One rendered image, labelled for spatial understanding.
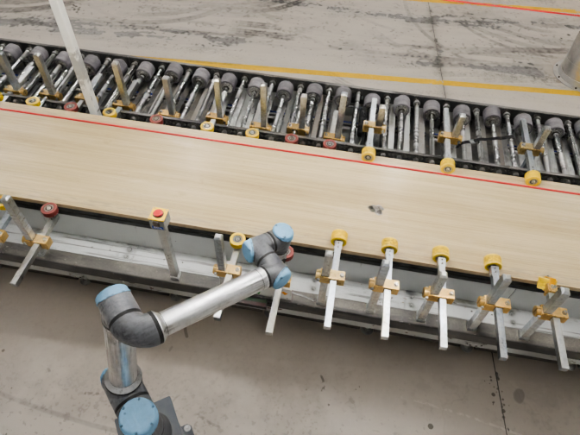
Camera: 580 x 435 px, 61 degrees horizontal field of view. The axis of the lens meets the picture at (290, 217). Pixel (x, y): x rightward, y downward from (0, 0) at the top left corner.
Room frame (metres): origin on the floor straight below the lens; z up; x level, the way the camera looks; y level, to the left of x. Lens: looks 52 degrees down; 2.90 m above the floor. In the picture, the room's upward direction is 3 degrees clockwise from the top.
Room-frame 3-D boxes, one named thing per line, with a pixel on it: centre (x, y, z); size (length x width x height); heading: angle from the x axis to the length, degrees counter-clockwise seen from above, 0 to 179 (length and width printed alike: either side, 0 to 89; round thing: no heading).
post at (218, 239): (1.27, 0.32, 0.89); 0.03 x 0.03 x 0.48; 83
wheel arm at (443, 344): (1.13, -0.71, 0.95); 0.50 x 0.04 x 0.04; 173
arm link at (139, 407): (0.56, 0.57, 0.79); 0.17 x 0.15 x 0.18; 38
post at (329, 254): (1.21, -0.18, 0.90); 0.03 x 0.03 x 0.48; 83
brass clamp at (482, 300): (1.11, -0.95, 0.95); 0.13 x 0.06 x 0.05; 83
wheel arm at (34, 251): (1.35, 1.27, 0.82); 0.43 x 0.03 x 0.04; 173
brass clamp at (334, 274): (1.20, -0.20, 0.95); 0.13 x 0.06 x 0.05; 83
